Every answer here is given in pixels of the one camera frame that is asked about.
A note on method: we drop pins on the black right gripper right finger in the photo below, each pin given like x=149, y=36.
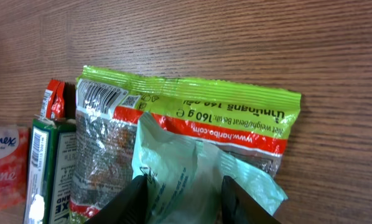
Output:
x=238, y=207

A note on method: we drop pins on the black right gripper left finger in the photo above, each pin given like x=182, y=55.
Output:
x=128, y=207

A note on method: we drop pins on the mint wet wipes pack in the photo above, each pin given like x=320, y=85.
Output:
x=185, y=175

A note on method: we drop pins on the green snack bag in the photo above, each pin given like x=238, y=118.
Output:
x=250, y=122

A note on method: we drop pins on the green white small box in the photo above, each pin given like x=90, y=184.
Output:
x=52, y=156

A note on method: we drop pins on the red stick sachet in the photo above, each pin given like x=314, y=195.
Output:
x=53, y=103

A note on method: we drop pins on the red Kleenex tissue pack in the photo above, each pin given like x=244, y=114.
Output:
x=14, y=146

